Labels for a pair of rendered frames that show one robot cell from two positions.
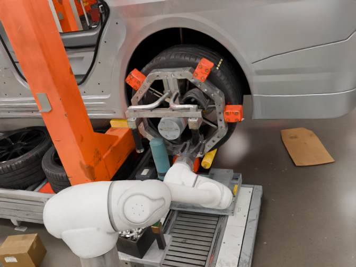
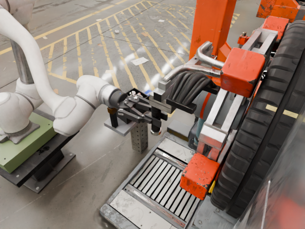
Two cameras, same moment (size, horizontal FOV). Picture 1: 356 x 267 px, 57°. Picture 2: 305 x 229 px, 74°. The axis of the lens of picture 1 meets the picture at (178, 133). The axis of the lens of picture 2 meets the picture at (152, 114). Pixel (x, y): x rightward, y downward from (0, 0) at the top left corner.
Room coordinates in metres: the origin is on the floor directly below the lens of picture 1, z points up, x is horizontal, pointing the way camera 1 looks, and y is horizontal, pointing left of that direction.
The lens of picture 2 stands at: (1.50, -0.63, 1.36)
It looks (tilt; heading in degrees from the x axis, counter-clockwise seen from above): 43 degrees down; 100
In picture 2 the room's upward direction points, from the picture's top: straight up
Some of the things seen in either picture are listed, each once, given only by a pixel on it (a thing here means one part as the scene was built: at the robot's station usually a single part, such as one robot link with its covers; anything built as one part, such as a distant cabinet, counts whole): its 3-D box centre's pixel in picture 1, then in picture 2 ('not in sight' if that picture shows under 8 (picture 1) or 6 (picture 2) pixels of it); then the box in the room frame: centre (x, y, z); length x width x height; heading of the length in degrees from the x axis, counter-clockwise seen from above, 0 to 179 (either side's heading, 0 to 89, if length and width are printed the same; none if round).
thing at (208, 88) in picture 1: (178, 114); (233, 112); (1.70, -0.03, 0.85); 0.54 x 0.07 x 0.54; 66
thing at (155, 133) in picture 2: (196, 140); (155, 117); (1.42, -0.09, 0.83); 0.04 x 0.04 x 0.16
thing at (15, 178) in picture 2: not in sight; (34, 151); (0.49, 0.10, 0.15); 0.50 x 0.50 x 0.30; 72
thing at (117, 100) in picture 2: (187, 157); (124, 102); (1.28, -0.02, 0.83); 0.09 x 0.08 x 0.07; 156
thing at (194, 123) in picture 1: (195, 119); (163, 100); (1.45, -0.10, 0.93); 0.09 x 0.05 x 0.05; 156
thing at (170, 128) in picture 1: (175, 120); (215, 105); (1.64, 0.00, 0.85); 0.21 x 0.14 x 0.14; 156
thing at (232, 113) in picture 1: (233, 113); (199, 175); (1.58, -0.32, 0.85); 0.09 x 0.08 x 0.07; 66
